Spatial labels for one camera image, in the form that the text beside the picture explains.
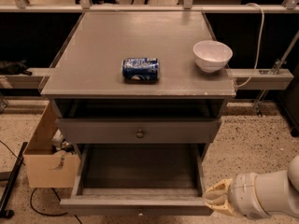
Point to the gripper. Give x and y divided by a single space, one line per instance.
242 194

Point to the grey bottom drawer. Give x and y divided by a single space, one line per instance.
139 180

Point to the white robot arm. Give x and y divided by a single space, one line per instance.
257 196

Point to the grey upper drawer with knob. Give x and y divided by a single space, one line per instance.
139 131

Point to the grey wooden drawer cabinet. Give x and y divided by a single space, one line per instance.
87 82

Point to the white bowl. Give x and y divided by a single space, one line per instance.
211 56

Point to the blue soda can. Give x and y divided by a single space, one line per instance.
141 69

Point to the cardboard box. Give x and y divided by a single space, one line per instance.
45 167

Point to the black bar on floor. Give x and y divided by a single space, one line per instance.
10 178

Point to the black object on rail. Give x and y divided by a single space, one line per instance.
14 68

